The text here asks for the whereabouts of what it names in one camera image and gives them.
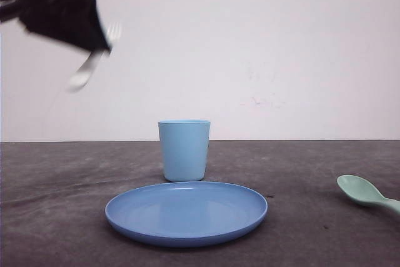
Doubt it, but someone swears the mint green plastic spoon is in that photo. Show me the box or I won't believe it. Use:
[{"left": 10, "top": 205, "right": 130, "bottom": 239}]
[{"left": 336, "top": 174, "right": 399, "bottom": 214}]

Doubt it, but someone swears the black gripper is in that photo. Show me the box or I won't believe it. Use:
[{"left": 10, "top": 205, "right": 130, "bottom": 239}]
[{"left": 1, "top": 0, "right": 112, "bottom": 53}]

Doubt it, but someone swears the white plastic fork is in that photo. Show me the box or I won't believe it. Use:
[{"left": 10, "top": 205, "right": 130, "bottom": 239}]
[{"left": 67, "top": 22, "right": 122, "bottom": 93}]

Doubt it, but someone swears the blue plastic plate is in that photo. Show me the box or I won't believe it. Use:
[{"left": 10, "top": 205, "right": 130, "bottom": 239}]
[{"left": 104, "top": 181, "right": 268, "bottom": 248}]

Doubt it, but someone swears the light blue plastic cup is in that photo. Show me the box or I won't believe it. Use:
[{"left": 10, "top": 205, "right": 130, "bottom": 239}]
[{"left": 158, "top": 120, "right": 211, "bottom": 182}]

